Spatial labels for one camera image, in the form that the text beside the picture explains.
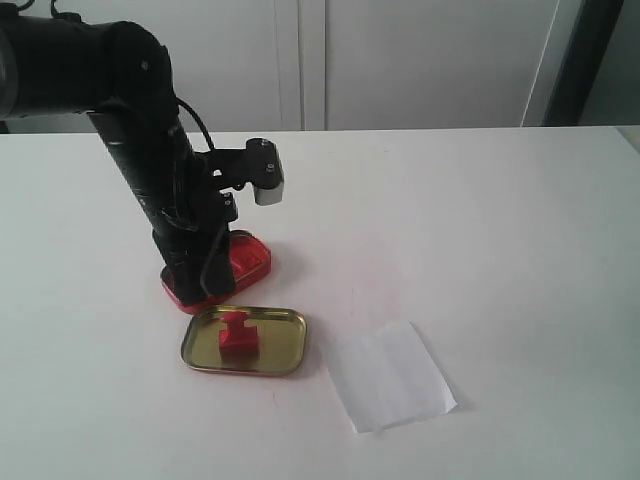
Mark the white cabinet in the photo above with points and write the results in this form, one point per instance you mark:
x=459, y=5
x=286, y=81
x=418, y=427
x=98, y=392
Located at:
x=355, y=65

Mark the red ink pad tin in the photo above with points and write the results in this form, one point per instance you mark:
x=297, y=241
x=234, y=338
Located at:
x=251, y=261

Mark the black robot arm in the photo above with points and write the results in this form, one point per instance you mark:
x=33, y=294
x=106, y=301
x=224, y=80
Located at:
x=120, y=76

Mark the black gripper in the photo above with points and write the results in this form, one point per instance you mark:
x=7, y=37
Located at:
x=198, y=218

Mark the red stamp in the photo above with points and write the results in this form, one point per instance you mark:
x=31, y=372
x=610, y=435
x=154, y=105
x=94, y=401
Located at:
x=236, y=338

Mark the gold tin lid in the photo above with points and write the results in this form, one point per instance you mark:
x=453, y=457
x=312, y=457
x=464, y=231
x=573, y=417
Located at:
x=282, y=340

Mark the white paper sheet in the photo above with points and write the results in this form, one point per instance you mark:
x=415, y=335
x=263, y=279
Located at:
x=387, y=378

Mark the dark door frame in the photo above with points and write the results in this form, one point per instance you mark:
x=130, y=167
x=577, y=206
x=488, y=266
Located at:
x=587, y=46

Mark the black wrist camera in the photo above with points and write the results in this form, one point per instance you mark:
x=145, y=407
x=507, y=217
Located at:
x=258, y=164

